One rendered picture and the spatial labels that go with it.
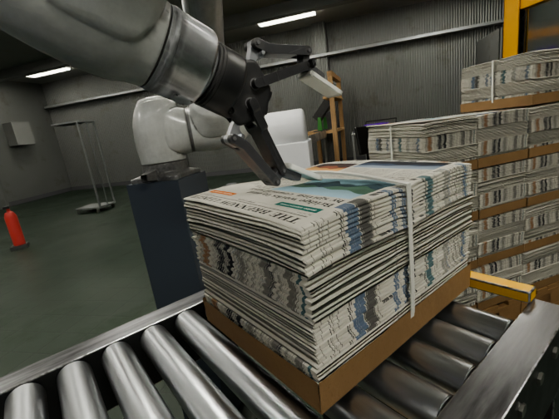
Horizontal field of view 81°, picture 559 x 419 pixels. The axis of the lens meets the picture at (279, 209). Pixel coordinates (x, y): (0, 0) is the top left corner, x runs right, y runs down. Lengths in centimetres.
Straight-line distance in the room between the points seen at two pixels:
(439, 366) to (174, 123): 98
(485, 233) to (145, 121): 149
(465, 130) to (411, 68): 736
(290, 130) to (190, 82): 382
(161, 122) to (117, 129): 1015
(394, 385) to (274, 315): 17
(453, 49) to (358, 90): 220
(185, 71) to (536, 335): 56
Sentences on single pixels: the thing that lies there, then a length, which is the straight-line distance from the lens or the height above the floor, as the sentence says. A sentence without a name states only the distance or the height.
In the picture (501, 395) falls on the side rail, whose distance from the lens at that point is 49.
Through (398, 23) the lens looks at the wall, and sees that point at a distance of 903.
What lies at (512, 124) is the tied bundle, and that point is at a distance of 178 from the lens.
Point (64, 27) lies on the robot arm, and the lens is 35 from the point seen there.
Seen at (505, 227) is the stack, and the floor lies 53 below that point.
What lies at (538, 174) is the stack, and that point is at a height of 75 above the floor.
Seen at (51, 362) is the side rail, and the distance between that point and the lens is 70.
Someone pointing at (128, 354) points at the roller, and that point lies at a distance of 64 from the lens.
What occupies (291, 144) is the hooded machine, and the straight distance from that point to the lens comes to 412.
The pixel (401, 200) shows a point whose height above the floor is 101.
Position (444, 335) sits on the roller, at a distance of 57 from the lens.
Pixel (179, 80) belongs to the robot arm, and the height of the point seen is 118.
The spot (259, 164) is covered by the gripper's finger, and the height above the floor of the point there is 108.
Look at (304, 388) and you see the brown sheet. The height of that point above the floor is 83.
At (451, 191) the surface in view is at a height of 99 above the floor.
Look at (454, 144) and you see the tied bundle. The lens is 156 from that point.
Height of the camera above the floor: 112
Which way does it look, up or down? 14 degrees down
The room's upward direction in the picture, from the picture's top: 8 degrees counter-clockwise
